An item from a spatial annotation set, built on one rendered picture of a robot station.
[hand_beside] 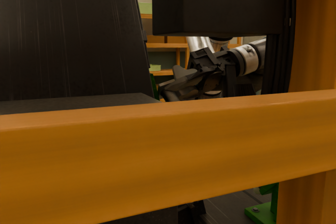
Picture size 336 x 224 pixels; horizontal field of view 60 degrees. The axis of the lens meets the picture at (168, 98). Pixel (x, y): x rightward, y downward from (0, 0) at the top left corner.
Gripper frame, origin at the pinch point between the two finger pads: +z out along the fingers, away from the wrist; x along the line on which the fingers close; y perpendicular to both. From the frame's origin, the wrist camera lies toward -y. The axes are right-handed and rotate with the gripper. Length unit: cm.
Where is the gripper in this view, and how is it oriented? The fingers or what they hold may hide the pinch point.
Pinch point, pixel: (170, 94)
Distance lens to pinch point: 67.6
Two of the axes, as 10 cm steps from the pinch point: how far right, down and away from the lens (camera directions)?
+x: 0.9, -5.6, -8.2
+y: -4.5, -7.6, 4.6
